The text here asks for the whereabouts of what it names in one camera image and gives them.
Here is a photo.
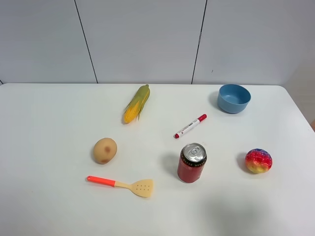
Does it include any rainbow coloured ball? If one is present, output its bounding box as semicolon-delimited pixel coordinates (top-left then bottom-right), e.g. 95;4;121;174
245;148;273;174

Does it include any corn cob with husk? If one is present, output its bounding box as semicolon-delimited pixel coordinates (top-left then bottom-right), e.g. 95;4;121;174
123;85;150;124

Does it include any red white marker pen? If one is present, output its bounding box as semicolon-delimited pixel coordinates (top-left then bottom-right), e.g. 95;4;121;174
174;114;207;139

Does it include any red soda can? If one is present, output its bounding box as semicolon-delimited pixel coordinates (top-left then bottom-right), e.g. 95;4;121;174
177;143;207;183

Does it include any brown potato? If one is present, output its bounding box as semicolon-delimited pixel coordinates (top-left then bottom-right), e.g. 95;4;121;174
93;138;117;164

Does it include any blue bowl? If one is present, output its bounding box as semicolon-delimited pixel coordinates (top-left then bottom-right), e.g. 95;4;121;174
217;84;251;114

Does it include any orange handled beige spatula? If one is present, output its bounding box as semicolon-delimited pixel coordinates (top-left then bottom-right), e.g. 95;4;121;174
87;176;154;198

